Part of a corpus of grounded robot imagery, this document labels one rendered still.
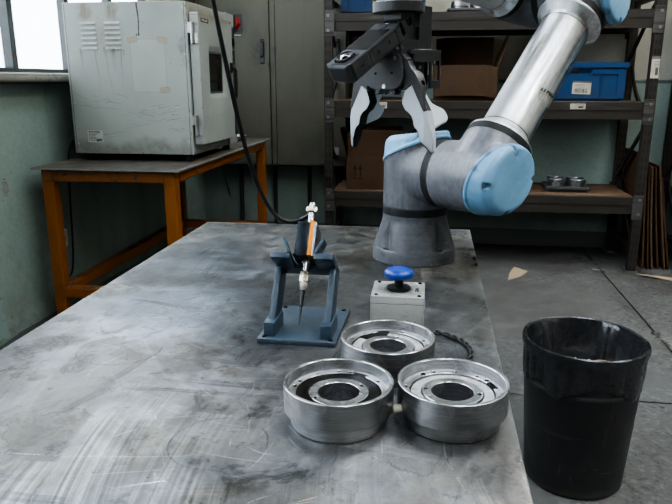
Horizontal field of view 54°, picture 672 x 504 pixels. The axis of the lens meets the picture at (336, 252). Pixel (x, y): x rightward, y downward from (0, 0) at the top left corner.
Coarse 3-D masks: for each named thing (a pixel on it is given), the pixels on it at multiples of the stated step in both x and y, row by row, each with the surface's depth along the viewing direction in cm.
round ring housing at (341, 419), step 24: (336, 360) 68; (360, 360) 67; (288, 384) 64; (336, 384) 65; (360, 384) 65; (384, 384) 65; (288, 408) 61; (312, 408) 58; (336, 408) 58; (360, 408) 58; (384, 408) 60; (312, 432) 60; (336, 432) 58; (360, 432) 60
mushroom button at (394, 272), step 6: (390, 270) 88; (396, 270) 87; (402, 270) 87; (408, 270) 87; (390, 276) 87; (396, 276) 87; (402, 276) 87; (408, 276) 87; (396, 282) 88; (402, 282) 88
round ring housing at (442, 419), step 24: (432, 360) 67; (456, 360) 68; (408, 384) 65; (432, 384) 65; (456, 384) 65; (504, 384) 63; (408, 408) 61; (432, 408) 59; (456, 408) 58; (480, 408) 58; (504, 408) 60; (432, 432) 60; (456, 432) 58; (480, 432) 60
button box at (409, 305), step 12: (384, 288) 89; (396, 288) 88; (408, 288) 88; (420, 288) 89; (372, 300) 86; (384, 300) 86; (396, 300) 86; (408, 300) 86; (420, 300) 85; (372, 312) 87; (384, 312) 86; (396, 312) 86; (408, 312) 86; (420, 312) 86; (420, 324) 86
